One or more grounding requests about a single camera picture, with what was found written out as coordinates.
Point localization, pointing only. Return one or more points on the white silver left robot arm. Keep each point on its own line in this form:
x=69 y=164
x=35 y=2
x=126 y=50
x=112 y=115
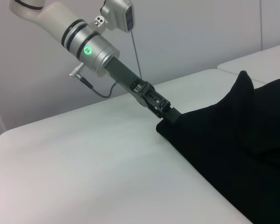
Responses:
x=84 y=42

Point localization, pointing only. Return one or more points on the black shirt with FREE print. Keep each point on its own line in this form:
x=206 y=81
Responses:
x=224 y=151

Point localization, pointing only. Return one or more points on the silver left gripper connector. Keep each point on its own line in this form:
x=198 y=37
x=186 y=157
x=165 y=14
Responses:
x=76 y=70

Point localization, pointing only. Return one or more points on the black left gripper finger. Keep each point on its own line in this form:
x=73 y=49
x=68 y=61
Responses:
x=163 y=99
x=157 y=109

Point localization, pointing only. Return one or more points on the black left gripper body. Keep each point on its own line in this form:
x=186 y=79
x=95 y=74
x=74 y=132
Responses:
x=126 y=74

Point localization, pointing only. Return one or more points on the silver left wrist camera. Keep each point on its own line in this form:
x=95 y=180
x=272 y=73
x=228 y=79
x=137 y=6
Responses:
x=117 y=14

